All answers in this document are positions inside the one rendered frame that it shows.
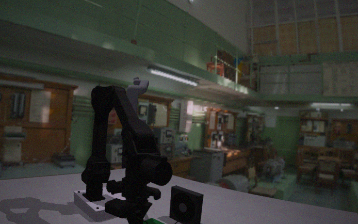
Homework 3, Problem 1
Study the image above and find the green circuit board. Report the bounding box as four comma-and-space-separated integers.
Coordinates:
143, 218, 164, 224

